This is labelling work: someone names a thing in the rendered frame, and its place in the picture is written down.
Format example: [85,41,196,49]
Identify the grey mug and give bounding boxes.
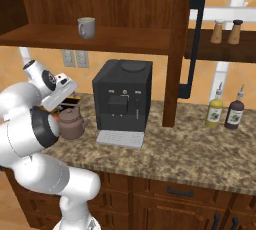
[77,16,97,40]

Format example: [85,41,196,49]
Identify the grey wall outlet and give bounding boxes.
[61,49,77,69]
[75,50,91,69]

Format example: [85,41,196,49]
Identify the wooden shaker with black cap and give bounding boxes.
[227,19,245,46]

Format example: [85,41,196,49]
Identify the black cabinet door handle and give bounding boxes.
[177,0,208,100]

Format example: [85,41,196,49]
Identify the brown kettle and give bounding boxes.
[57,104,91,141]

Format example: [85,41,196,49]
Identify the wooden drawer front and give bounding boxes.
[98,171,132,192]
[147,179,235,206]

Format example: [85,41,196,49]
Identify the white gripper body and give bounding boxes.
[41,79,80,112]

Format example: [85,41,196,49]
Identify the black base cabinet handle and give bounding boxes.
[230,216,240,230]
[211,213,221,230]

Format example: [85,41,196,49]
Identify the dark sauce bottle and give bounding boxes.
[223,84,246,131]

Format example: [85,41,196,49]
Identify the yellow oil bottle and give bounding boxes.
[205,81,224,129]

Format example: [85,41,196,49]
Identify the dark wooden wall shelf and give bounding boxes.
[183,28,256,64]

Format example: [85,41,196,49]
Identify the wooden base cabinet door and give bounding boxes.
[131,194,232,230]
[222,193,256,230]

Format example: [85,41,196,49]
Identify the black drawer handle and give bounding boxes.
[166,186,195,198]

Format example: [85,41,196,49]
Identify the wooden wall cabinet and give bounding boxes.
[0,0,188,56]

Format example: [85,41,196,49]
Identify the white window frame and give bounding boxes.
[189,0,256,108]

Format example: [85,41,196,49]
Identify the black coffee machine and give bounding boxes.
[91,58,154,150]

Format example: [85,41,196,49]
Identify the wooden shaker with white cap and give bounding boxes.
[209,19,225,45]

